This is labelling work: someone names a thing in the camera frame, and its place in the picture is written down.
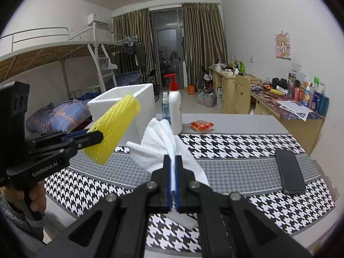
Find white tissue paper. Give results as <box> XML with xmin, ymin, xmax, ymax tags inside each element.
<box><xmin>126</xmin><ymin>118</ymin><xmax>209</xmax><ymax>191</ymax></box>

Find yellow mesh sponge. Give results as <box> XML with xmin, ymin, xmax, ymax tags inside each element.
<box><xmin>84</xmin><ymin>94</ymin><xmax>141</xmax><ymax>165</ymax></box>

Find white foam strip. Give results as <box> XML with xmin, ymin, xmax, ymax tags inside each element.
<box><xmin>164</xmin><ymin>210</ymin><xmax>198</xmax><ymax>230</ymax></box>

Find person's left hand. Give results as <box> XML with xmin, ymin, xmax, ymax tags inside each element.
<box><xmin>1</xmin><ymin>181</ymin><xmax>47</xmax><ymax>212</ymax></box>

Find red snack packet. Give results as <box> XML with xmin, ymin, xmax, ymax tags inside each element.
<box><xmin>189</xmin><ymin>120</ymin><xmax>214</xmax><ymax>133</ymax></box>

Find blue spray bottle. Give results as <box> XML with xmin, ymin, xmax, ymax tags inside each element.
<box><xmin>161</xmin><ymin>91</ymin><xmax>171</xmax><ymax>123</ymax></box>

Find blue plaid quilt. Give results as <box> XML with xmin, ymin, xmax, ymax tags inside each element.
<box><xmin>25</xmin><ymin>98</ymin><xmax>91</xmax><ymax>133</ymax></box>

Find white lotion pump bottle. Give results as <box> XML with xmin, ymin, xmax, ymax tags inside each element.
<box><xmin>164</xmin><ymin>73</ymin><xmax>183</xmax><ymax>135</ymax></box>

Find grey trash bin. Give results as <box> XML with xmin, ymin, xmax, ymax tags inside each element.
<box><xmin>203</xmin><ymin>93</ymin><xmax>216</xmax><ymax>108</ymax></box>

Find orange bucket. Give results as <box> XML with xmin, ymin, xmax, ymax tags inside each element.
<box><xmin>188</xmin><ymin>85</ymin><xmax>195</xmax><ymax>95</ymax></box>

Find black folding chair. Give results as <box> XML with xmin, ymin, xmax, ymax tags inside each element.
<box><xmin>147</xmin><ymin>69</ymin><xmax>160</xmax><ymax>101</ymax></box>

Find white foam box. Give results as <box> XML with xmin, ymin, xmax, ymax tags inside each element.
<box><xmin>88</xmin><ymin>83</ymin><xmax>156</xmax><ymax>146</ymax></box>

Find houndstooth table mat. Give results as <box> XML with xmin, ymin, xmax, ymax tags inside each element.
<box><xmin>46</xmin><ymin>134</ymin><xmax>335</xmax><ymax>236</ymax></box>

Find wooden smiley chair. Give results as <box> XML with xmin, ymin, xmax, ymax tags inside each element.
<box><xmin>234</xmin><ymin>75</ymin><xmax>251</xmax><ymax>115</ymax></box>

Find white metal bunk bed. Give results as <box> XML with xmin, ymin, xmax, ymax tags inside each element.
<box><xmin>1</xmin><ymin>24</ymin><xmax>124</xmax><ymax>95</ymax></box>

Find black smartphone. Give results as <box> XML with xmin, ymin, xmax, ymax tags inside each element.
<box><xmin>275</xmin><ymin>149</ymin><xmax>306</xmax><ymax>195</ymax></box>

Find right brown curtain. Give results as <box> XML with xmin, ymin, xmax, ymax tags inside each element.
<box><xmin>181</xmin><ymin>3</ymin><xmax>227</xmax><ymax>85</ymax></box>

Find brown curtain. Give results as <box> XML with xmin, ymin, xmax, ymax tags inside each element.
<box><xmin>112</xmin><ymin>8</ymin><xmax>156</xmax><ymax>83</ymax></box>
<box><xmin>181</xmin><ymin>3</ymin><xmax>227</xmax><ymax>85</ymax></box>

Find white paper sheets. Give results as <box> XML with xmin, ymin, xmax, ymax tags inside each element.
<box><xmin>276</xmin><ymin>100</ymin><xmax>312</xmax><ymax>121</ymax></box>

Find black headphones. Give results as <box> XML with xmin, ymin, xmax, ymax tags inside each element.
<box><xmin>272</xmin><ymin>77</ymin><xmax>288</xmax><ymax>90</ymax></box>

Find glass balcony door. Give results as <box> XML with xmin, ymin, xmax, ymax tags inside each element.
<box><xmin>150</xmin><ymin>8</ymin><xmax>187</xmax><ymax>90</ymax></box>

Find left brown curtain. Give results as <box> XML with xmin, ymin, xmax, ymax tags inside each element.
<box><xmin>112</xmin><ymin>8</ymin><xmax>156</xmax><ymax>83</ymax></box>

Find white air conditioner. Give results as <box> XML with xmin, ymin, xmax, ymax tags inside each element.
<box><xmin>87</xmin><ymin>13</ymin><xmax>108</xmax><ymax>26</ymax></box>

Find cartoon girl wall poster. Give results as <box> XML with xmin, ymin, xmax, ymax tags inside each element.
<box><xmin>275</xmin><ymin>31</ymin><xmax>292</xmax><ymax>59</ymax></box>

